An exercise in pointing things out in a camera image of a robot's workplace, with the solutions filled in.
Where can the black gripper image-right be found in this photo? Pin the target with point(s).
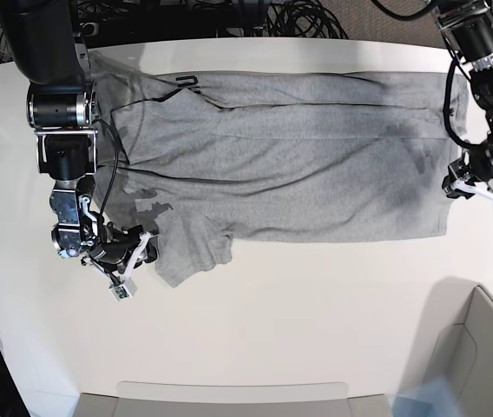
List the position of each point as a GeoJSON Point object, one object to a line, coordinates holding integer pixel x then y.
{"type": "Point", "coordinates": [473, 167]}

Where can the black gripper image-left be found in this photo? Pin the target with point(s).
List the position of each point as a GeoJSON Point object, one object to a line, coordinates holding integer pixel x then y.
{"type": "Point", "coordinates": [112, 249]}

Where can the grey T-shirt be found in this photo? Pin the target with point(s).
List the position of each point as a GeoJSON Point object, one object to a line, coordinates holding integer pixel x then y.
{"type": "Point", "coordinates": [207, 158]}

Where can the black robot arm image-left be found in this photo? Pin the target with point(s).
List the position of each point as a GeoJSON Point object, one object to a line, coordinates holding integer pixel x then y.
{"type": "Point", "coordinates": [47, 47]}

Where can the grey box at bottom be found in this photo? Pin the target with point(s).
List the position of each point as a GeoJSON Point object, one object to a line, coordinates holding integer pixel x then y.
{"type": "Point", "coordinates": [152, 399]}

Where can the grey box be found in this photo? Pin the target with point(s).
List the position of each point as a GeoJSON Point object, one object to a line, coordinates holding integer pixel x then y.
{"type": "Point", "coordinates": [152, 399]}
{"type": "Point", "coordinates": [465, 374]}

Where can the grey box at right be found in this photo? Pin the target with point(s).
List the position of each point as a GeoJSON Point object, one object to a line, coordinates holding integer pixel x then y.
{"type": "Point", "coordinates": [465, 374]}

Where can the blue translucent object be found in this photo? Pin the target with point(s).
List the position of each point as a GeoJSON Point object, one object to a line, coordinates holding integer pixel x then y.
{"type": "Point", "coordinates": [424, 397]}

